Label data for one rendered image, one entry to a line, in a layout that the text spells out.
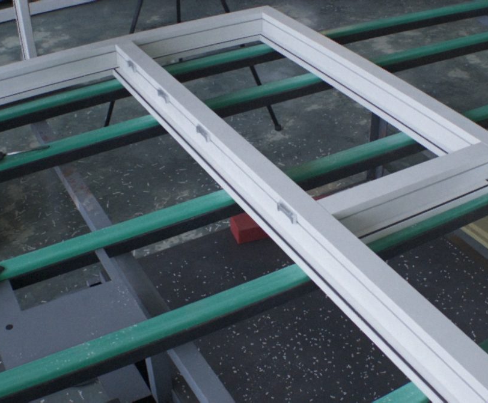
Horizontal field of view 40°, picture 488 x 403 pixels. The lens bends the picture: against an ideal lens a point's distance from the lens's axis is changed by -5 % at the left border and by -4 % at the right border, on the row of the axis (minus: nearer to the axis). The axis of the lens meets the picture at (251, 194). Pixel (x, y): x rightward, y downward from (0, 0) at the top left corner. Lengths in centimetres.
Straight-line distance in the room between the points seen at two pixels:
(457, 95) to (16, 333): 299
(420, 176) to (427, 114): 26
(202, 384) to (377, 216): 40
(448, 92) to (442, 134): 232
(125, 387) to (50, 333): 33
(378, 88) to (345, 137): 167
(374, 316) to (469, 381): 19
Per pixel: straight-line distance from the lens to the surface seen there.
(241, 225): 155
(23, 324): 106
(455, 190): 126
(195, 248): 156
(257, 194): 118
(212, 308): 101
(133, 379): 133
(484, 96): 374
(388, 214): 116
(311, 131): 321
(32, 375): 96
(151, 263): 153
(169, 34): 178
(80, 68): 172
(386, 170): 180
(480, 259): 206
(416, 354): 93
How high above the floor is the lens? 156
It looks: 34 degrees down
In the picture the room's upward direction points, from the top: 1 degrees counter-clockwise
